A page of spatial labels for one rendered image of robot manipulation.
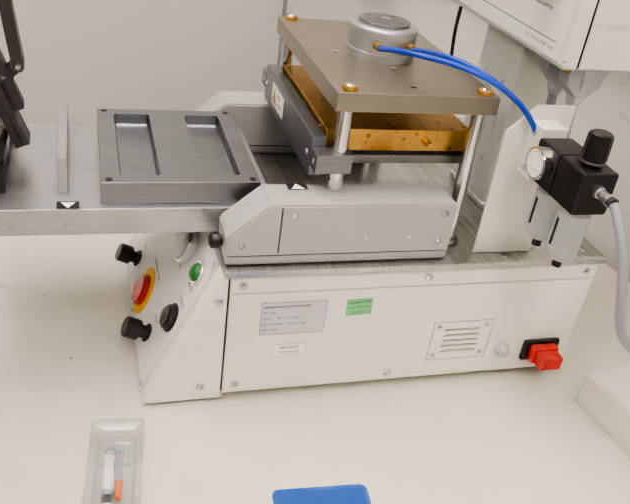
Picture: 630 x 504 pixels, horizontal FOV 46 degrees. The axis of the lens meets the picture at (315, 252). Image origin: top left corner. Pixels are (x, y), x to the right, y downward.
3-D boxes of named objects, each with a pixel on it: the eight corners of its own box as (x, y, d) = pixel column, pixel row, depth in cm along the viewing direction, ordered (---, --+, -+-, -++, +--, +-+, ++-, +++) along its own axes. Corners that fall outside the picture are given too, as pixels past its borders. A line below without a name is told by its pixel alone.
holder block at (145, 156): (229, 129, 97) (230, 110, 96) (259, 202, 81) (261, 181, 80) (97, 127, 93) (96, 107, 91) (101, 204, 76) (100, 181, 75)
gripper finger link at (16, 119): (-6, 77, 78) (1, 75, 78) (24, 135, 82) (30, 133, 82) (-8, 87, 76) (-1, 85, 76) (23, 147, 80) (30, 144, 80)
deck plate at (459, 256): (479, 143, 118) (480, 138, 117) (605, 263, 89) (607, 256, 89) (184, 139, 104) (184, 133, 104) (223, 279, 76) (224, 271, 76)
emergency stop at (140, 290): (141, 294, 98) (154, 271, 97) (143, 313, 95) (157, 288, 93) (129, 291, 97) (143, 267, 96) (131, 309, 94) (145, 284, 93)
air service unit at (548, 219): (526, 218, 86) (565, 94, 78) (598, 290, 74) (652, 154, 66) (486, 218, 84) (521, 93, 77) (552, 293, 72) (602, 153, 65)
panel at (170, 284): (127, 252, 109) (186, 145, 102) (141, 392, 85) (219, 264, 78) (114, 247, 108) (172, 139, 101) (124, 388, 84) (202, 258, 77)
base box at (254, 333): (453, 238, 126) (477, 144, 117) (572, 389, 96) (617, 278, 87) (126, 247, 111) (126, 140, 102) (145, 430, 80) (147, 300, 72)
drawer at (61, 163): (238, 153, 101) (243, 97, 97) (273, 237, 83) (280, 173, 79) (2, 151, 92) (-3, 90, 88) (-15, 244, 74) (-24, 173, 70)
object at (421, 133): (401, 98, 102) (414, 28, 97) (470, 170, 84) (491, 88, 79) (278, 94, 97) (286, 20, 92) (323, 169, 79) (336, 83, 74)
